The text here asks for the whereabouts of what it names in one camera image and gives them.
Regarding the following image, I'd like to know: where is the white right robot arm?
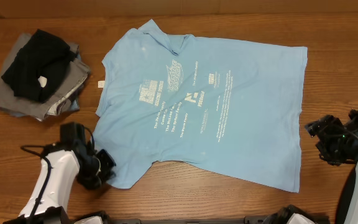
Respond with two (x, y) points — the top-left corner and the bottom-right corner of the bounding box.
(305, 114), (358, 224)

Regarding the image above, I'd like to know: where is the teal folded garment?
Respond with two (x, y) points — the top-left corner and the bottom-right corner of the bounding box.
(67, 55), (88, 111)

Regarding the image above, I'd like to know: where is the black folded garment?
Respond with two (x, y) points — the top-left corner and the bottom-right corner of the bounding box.
(2, 29), (77, 103)

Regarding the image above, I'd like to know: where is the grey folded garment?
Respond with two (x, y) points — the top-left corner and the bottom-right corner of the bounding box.
(0, 34), (78, 121)

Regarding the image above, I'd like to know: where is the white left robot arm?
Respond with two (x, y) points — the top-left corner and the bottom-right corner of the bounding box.
(4, 122), (116, 224)

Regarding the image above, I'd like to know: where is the black table edge rail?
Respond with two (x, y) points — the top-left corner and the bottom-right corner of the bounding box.
(109, 215), (267, 224)

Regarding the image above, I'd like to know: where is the light blue printed t-shirt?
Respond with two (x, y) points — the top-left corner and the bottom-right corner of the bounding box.
(93, 21), (308, 192)

